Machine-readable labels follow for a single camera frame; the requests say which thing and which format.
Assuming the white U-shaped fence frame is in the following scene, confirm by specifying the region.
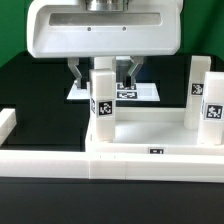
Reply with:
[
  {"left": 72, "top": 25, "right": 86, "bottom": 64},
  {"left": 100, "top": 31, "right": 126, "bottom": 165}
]
[{"left": 0, "top": 108, "right": 224, "bottom": 183}]

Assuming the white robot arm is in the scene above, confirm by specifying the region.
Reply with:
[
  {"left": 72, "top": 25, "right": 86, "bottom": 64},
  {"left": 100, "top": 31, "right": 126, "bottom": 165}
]
[{"left": 27, "top": 0, "right": 184, "bottom": 89}]

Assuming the tag marker base plate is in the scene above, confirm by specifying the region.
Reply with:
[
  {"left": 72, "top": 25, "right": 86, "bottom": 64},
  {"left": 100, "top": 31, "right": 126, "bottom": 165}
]
[{"left": 67, "top": 83, "right": 160, "bottom": 102}]

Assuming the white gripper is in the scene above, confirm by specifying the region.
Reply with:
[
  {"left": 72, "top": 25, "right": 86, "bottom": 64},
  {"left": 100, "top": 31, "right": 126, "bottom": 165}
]
[{"left": 27, "top": 0, "right": 183, "bottom": 90}]

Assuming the white desk top tray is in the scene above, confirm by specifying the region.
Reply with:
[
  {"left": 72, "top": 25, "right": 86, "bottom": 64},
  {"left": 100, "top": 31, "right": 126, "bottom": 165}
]
[{"left": 85, "top": 107, "right": 224, "bottom": 156}]

